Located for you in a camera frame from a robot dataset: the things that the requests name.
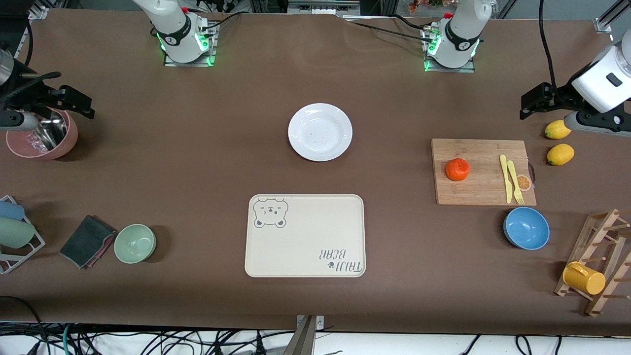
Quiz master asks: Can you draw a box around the orange mandarin fruit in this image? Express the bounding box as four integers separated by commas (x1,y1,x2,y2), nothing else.
445,158,470,182

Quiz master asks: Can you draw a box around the white round plate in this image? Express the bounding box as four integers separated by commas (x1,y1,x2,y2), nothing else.
288,103,353,162

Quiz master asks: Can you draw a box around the yellow lemon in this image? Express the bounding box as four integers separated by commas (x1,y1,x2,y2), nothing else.
547,143,575,166
545,120,572,140

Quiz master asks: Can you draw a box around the pink bowl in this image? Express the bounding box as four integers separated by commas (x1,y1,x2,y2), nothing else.
6,106,78,161

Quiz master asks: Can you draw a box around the metal scoop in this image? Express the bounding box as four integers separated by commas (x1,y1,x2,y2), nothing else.
35,116,68,151

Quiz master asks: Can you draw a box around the yellow plastic fork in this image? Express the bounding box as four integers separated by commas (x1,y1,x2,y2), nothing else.
507,160,525,205

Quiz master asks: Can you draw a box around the yellow plastic knife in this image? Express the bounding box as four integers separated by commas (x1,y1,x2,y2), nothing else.
499,154,513,204

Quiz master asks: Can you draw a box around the wooden cutting board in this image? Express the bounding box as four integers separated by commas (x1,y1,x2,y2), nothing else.
431,139,537,206

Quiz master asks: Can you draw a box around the blue bowl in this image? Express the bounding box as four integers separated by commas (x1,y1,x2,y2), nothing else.
503,207,551,250

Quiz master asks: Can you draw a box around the blue cup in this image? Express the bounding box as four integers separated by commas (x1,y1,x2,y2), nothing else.
0,200,25,221

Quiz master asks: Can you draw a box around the dark grey folded cloth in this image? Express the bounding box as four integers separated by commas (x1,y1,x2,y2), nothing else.
60,214,116,269

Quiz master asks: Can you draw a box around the pink folded cloth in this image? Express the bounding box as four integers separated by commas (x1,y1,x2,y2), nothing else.
84,233,117,270

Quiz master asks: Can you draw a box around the pale green cup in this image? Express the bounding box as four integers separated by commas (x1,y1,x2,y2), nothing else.
0,217,36,249

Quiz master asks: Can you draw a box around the wooden mug rack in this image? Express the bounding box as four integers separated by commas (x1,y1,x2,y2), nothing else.
555,209,631,317

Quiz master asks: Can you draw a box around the light green bowl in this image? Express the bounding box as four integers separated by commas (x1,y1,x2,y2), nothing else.
114,224,157,264

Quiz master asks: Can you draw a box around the yellow mug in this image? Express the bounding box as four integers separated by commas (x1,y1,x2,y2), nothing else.
563,261,606,295

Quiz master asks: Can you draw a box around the brown table cover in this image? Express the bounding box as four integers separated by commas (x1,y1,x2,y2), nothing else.
0,7,631,337

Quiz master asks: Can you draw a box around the cream bear print tray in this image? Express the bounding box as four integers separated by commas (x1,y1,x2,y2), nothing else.
245,194,366,278

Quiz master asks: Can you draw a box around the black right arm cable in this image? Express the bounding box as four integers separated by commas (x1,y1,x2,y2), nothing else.
0,20,62,107

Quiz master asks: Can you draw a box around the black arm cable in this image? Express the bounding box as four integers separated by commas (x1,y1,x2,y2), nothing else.
0,20,62,107
539,0,560,92

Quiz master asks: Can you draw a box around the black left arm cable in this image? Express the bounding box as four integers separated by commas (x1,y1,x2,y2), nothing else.
539,0,560,92

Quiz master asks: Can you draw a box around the white wire cup rack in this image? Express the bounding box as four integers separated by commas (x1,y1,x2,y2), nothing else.
0,195,46,275

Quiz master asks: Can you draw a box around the black right base cable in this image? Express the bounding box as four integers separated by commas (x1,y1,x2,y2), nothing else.
197,11,243,31

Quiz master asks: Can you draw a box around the black base cable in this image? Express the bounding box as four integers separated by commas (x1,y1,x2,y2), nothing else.
343,14,429,44
197,11,243,31

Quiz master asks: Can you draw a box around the black left base cable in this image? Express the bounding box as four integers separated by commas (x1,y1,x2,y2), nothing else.
343,14,429,44

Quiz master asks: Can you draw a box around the black floor cable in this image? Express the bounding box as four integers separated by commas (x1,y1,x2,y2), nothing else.
0,295,50,355

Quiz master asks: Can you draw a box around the aluminium frame beam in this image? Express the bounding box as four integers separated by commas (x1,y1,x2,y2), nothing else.
249,0,395,18

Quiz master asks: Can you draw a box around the metal table edge bracket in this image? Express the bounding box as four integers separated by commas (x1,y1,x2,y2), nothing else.
296,315,325,337

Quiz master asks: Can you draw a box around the dark camera pole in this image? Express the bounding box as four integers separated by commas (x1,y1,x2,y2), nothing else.
283,316,316,355

